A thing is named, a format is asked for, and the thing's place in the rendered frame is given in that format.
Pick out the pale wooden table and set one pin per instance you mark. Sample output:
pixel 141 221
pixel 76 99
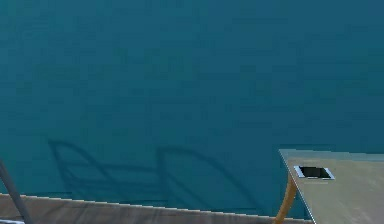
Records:
pixel 350 196

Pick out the grey metal chair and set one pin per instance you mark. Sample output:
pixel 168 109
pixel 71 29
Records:
pixel 13 195

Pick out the black mobile phone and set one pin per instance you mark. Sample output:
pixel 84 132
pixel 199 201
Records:
pixel 313 172

